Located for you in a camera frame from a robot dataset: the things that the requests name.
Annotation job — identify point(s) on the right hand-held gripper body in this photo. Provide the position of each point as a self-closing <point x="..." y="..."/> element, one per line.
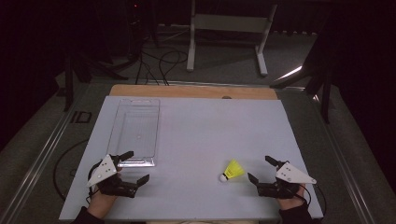
<point x="292" y="176"/>

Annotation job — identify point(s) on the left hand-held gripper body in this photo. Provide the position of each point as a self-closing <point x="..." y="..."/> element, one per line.
<point x="102" y="172"/>

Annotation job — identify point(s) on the yellow shuttlecock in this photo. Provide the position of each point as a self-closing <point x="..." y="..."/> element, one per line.
<point x="234" y="170"/>

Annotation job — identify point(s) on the person's right hand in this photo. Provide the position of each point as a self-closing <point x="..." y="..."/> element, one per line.
<point x="292" y="203"/>

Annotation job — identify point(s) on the person's left hand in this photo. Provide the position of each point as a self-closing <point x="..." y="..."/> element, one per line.
<point x="100" y="203"/>

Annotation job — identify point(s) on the clear plastic container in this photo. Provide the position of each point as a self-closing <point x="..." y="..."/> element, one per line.
<point x="135" y="130"/>

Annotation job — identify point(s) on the white table board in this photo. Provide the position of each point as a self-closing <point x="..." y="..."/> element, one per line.
<point x="199" y="140"/>

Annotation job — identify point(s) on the wooden table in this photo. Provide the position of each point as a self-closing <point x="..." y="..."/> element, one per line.
<point x="186" y="91"/>

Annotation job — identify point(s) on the black stand with legs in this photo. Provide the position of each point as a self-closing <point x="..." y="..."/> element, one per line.
<point x="320" y="77"/>

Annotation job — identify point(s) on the black tripod stand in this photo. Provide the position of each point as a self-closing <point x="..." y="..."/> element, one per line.
<point x="76" y="71"/>

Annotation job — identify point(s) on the metal floor rail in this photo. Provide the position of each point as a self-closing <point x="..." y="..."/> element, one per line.
<point x="342" y="161"/>
<point x="40" y="158"/>

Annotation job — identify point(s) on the white metal stand frame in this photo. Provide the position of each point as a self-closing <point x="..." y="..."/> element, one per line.
<point x="230" y="23"/>

